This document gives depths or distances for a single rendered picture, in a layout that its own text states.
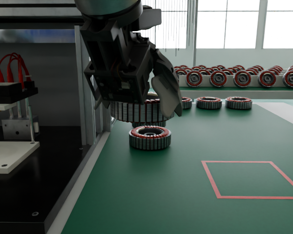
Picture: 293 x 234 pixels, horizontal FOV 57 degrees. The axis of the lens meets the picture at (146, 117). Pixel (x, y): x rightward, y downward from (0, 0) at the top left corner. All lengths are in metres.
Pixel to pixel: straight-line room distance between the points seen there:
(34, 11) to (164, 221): 0.52
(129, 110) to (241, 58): 6.91
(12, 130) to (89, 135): 0.21
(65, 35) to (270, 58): 7.05
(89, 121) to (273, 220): 0.43
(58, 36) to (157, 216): 0.44
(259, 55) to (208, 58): 1.26
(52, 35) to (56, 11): 0.05
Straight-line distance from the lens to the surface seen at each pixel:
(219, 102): 1.18
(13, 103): 0.69
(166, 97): 0.40
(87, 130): 0.68
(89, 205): 0.48
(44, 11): 0.69
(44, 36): 0.68
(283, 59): 7.67
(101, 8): 0.30
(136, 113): 0.42
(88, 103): 0.65
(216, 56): 7.13
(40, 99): 0.87
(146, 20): 0.38
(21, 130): 0.77
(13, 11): 0.71
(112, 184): 0.53
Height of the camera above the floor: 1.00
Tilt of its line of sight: 14 degrees down
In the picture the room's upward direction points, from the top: straight up
